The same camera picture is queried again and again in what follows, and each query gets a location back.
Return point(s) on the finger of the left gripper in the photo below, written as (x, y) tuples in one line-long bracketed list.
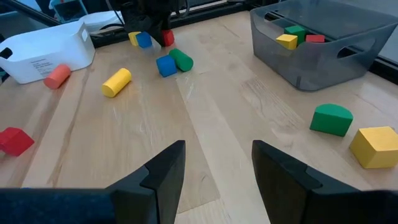
[(158, 39)]

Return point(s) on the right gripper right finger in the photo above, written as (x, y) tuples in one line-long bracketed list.
[(286, 193)]

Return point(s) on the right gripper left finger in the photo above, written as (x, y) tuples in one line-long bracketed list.
[(161, 193)]

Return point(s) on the red wooden cube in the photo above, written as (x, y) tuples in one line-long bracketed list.
[(15, 142), (168, 38), (315, 38)]

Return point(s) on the blue wooden cube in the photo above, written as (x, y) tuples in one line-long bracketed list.
[(144, 40), (166, 66)]

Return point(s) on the yellow wooden cube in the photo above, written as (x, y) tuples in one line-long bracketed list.
[(287, 42), (133, 39), (374, 147)]

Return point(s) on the green wooden cylinder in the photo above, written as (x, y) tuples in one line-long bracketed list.
[(182, 60)]

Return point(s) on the yellow wooden cylinder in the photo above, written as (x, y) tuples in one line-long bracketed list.
[(116, 82)]

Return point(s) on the green wooden half-cylinder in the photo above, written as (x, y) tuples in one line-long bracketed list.
[(331, 121)]

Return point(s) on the orange wooden cylinder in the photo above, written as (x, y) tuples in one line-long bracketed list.
[(57, 77)]

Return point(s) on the green wooden cube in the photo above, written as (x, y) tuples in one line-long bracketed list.
[(295, 30)]

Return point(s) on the white rounded object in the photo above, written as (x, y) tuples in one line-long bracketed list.
[(102, 20)]

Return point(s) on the light blue cart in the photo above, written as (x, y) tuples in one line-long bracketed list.
[(68, 11)]

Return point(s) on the white plastic bin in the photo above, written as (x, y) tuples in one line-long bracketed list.
[(53, 46)]

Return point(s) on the grey translucent plastic bin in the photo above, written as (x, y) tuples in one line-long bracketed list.
[(311, 71)]

